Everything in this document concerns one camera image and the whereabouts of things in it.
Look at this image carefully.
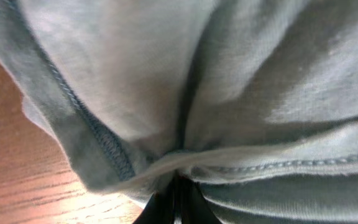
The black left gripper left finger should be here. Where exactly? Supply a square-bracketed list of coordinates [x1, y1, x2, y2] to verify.
[133, 178, 177, 224]

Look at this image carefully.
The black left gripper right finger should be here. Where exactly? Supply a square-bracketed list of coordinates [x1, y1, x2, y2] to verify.
[178, 177, 221, 224]

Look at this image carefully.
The light blue t-shirt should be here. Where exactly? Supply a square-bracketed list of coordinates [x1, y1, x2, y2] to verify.
[0, 0, 358, 223]

